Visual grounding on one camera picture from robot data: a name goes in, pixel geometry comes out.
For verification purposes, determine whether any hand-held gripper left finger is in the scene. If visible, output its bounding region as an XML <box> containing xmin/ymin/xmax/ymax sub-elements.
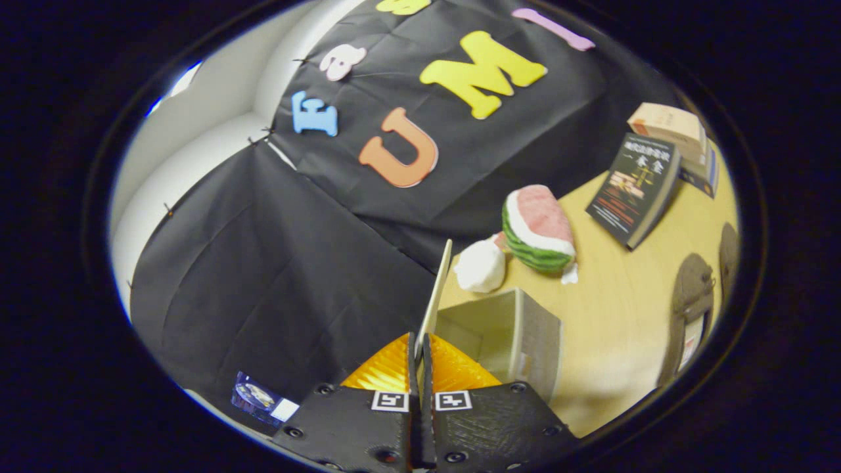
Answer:
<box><xmin>273</xmin><ymin>332</ymin><xmax>422</xmax><ymax>472</ymax></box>

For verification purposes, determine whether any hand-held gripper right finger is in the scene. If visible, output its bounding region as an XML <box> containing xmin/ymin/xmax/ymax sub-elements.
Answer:
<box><xmin>420</xmin><ymin>333</ymin><xmax>580</xmax><ymax>472</ymax></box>

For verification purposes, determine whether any watermelon slice plush toy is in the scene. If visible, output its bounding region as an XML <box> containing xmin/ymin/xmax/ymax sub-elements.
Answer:
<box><xmin>501</xmin><ymin>184</ymin><xmax>580</xmax><ymax>285</ymax></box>

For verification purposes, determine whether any black hardcover book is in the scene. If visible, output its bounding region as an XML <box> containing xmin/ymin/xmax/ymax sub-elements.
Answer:
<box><xmin>584</xmin><ymin>133</ymin><xmax>683</xmax><ymax>251</ymax></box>

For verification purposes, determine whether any white plush toy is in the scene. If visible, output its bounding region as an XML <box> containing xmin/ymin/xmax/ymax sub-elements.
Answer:
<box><xmin>453</xmin><ymin>237</ymin><xmax>507</xmax><ymax>294</ymax></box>

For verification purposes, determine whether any blue printed card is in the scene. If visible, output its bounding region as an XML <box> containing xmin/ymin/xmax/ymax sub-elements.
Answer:
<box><xmin>231</xmin><ymin>371</ymin><xmax>300</xmax><ymax>425</ymax></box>

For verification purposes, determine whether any beige fabric storage box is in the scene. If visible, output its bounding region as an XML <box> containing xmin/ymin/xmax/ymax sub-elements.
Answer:
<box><xmin>415</xmin><ymin>239</ymin><xmax>564</xmax><ymax>403</ymax></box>

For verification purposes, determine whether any blue book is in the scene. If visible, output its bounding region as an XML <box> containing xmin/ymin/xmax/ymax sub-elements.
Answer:
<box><xmin>679</xmin><ymin>141</ymin><xmax>721</xmax><ymax>199</ymax></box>

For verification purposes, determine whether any beige book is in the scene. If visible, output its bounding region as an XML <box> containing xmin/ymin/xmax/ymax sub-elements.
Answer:
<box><xmin>627</xmin><ymin>102</ymin><xmax>709</xmax><ymax>163</ymax></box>

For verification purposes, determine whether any brown fuzzy shoe with bow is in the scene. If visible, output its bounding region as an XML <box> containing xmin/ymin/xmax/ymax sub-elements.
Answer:
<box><xmin>657</xmin><ymin>253</ymin><xmax>717</xmax><ymax>388</ymax></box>
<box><xmin>719</xmin><ymin>223</ymin><xmax>741</xmax><ymax>304</ymax></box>

